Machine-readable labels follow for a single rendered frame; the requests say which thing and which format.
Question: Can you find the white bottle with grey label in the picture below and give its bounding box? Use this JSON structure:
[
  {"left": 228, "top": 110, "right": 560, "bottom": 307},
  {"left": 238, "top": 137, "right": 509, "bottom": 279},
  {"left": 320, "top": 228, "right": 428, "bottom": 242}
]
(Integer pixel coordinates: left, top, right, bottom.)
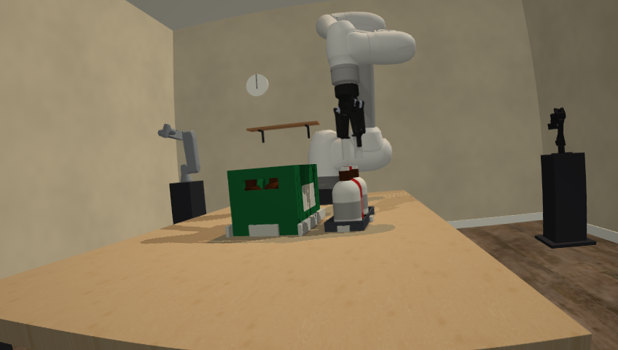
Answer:
[
  {"left": 332, "top": 167, "right": 362, "bottom": 222},
  {"left": 352, "top": 166, "right": 369, "bottom": 216}
]

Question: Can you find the brown bottle with cream cap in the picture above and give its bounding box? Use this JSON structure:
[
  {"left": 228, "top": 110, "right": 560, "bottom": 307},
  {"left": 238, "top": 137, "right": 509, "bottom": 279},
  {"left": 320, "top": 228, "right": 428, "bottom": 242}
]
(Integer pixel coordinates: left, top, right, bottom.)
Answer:
[{"left": 245, "top": 179, "right": 262, "bottom": 191}]

